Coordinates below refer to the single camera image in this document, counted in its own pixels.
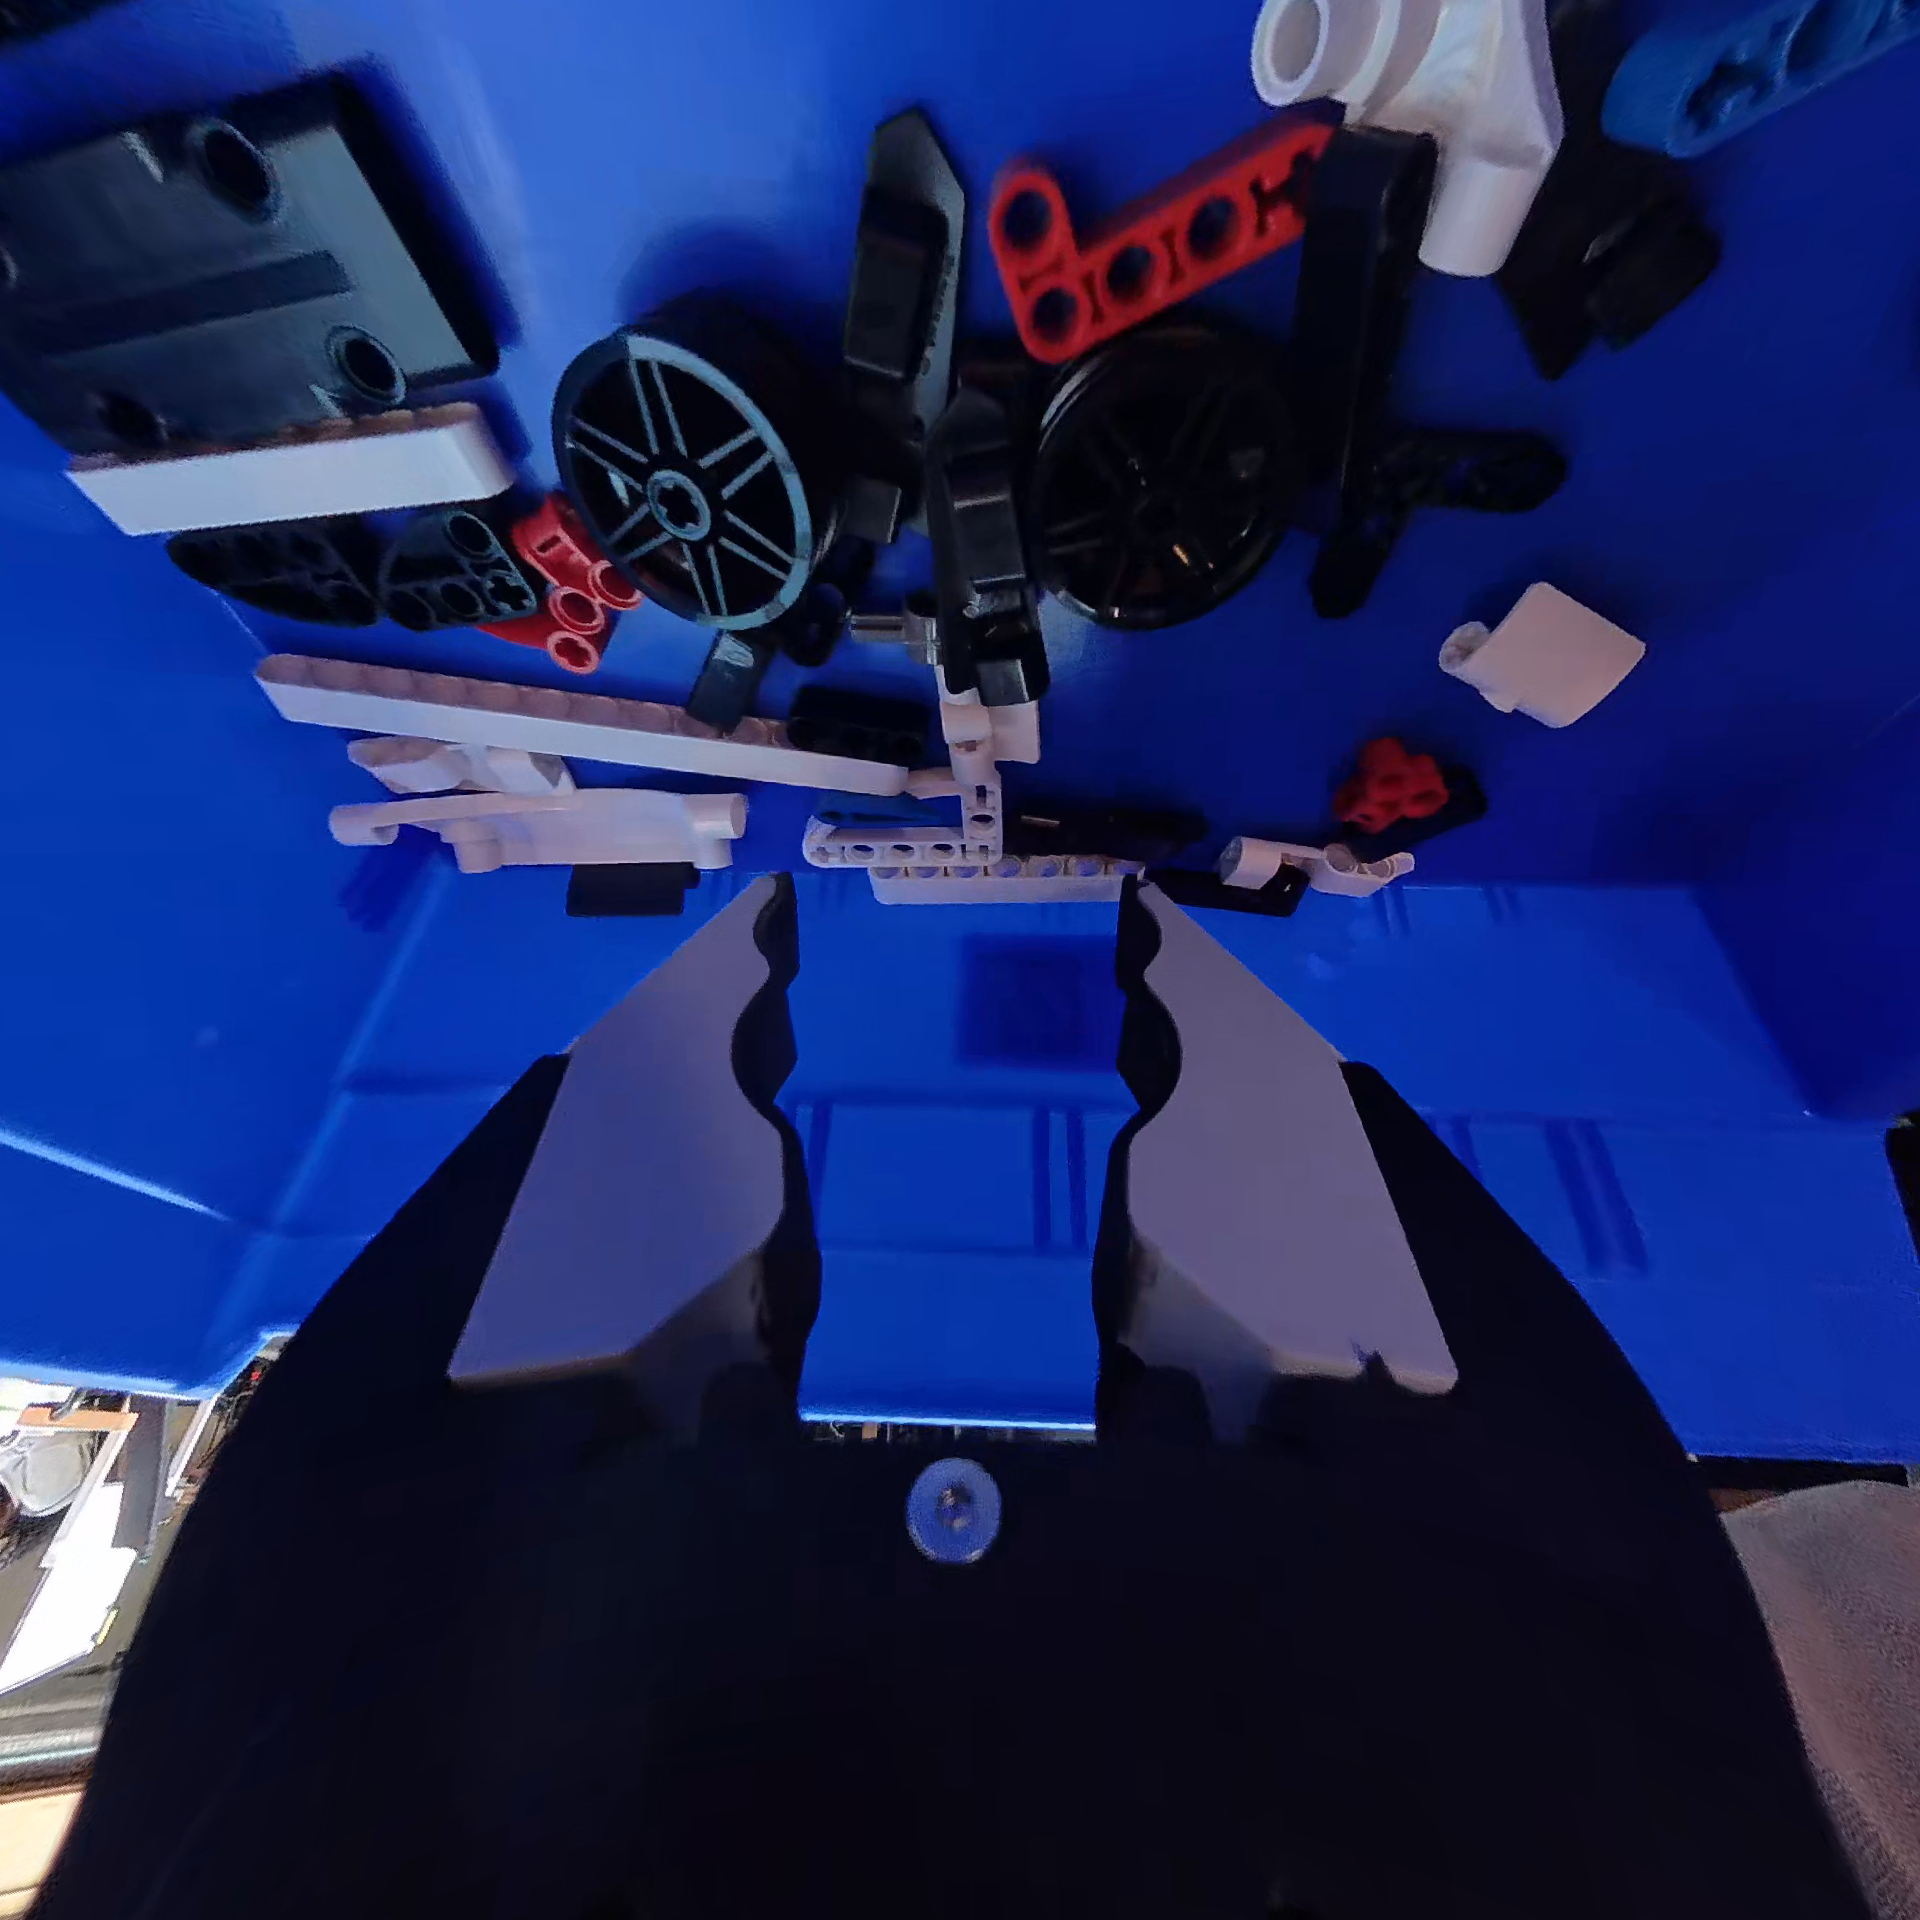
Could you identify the large blue storage bin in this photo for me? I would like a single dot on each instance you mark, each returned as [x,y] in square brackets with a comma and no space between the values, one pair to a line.
[226,974]

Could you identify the red angled beam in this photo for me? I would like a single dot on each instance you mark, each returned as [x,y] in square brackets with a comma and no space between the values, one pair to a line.
[1172,253]

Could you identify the black triangular connector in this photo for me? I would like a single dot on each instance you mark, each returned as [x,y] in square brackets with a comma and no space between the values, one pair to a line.
[451,570]

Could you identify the black flat panel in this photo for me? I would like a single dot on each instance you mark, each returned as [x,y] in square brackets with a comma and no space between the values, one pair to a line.
[182,271]

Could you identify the black straight beam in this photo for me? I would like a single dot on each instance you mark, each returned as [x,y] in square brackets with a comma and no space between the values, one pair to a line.
[1365,301]

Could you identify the white pin connector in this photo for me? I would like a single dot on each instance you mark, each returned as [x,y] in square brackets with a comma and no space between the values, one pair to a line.
[1319,868]

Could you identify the short black beam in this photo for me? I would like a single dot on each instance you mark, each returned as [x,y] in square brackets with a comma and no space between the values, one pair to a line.
[855,723]

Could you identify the person's beige hoodie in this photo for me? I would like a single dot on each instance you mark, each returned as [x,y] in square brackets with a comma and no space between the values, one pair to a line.
[1845,1682]

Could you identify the white wheel arch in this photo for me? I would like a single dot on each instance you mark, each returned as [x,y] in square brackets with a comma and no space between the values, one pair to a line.
[1441,90]

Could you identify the red triple-hole connector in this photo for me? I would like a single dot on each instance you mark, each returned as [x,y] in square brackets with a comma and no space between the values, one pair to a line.
[563,592]

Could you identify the blue angled beam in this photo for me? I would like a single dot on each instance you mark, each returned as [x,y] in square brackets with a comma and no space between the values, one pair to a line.
[1740,76]

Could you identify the long white beam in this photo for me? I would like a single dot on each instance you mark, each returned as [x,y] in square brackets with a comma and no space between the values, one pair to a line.
[599,734]

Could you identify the black cross liftarm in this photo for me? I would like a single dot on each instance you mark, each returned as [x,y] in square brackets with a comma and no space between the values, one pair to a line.
[1441,482]

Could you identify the small black tile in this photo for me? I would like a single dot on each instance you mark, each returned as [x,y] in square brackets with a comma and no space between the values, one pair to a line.
[629,888]

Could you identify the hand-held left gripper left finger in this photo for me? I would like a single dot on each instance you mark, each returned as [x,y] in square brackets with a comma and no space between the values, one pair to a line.
[646,1202]

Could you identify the thin white beam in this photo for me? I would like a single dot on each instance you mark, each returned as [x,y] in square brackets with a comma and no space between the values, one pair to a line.
[1020,883]

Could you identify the small black connector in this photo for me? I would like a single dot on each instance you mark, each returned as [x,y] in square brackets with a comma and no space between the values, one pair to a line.
[733,682]

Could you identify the white curved panel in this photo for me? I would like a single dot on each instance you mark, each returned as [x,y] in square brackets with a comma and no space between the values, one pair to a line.
[1553,662]

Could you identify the black axle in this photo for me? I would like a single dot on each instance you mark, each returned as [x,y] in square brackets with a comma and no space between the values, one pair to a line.
[1119,831]

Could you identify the small red connector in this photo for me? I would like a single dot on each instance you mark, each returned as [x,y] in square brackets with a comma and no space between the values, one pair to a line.
[1389,788]

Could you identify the grey axle pin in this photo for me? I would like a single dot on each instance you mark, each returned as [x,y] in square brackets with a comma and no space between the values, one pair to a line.
[901,629]

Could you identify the black block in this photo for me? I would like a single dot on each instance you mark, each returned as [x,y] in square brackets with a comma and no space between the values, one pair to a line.
[1605,271]

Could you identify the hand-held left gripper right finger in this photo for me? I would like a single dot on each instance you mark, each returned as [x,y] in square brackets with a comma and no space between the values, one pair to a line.
[1277,1202]

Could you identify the white angled frame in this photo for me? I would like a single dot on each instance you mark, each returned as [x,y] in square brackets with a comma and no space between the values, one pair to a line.
[983,722]

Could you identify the black half-round liftarm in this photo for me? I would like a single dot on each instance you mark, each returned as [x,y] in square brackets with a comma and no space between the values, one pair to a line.
[277,570]

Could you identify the black pointed panel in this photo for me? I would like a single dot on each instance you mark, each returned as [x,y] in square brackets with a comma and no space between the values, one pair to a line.
[983,540]
[901,255]

